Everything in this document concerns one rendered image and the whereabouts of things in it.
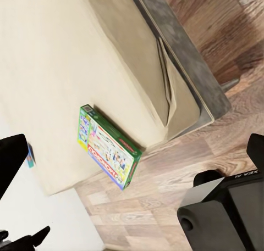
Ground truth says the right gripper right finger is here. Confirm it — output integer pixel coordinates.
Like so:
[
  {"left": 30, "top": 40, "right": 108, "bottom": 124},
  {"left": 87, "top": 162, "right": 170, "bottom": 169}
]
[{"left": 246, "top": 133, "right": 264, "bottom": 177}]

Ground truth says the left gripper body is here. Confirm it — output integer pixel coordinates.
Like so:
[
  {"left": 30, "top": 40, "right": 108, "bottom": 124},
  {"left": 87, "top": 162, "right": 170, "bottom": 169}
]
[{"left": 12, "top": 240, "right": 35, "bottom": 251}]

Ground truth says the board game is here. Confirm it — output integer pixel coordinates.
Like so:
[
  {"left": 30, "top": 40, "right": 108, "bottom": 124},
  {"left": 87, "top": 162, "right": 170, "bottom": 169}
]
[
  {"left": 78, "top": 104, "right": 142, "bottom": 191},
  {"left": 24, "top": 147, "right": 34, "bottom": 168}
]

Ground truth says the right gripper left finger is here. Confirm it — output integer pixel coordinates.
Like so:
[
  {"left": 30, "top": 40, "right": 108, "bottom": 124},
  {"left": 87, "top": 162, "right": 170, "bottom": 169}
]
[{"left": 0, "top": 133, "right": 29, "bottom": 199}]

